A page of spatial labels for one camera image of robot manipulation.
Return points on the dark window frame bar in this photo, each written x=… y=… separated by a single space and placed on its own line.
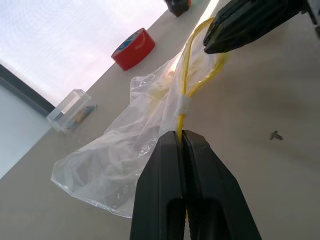
x=27 y=92

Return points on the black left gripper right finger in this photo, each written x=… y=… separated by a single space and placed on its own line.
x=215 y=195

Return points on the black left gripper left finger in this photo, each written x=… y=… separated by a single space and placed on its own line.
x=157 y=190

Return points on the clear plastic box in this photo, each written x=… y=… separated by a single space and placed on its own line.
x=71 y=111

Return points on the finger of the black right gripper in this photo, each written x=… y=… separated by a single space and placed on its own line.
x=232 y=8

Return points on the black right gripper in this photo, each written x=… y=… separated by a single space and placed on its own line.
x=315 y=23

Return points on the red tape roll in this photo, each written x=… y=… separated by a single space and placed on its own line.
x=135 y=52

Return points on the black and orange object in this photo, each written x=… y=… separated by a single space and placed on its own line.
x=178 y=6

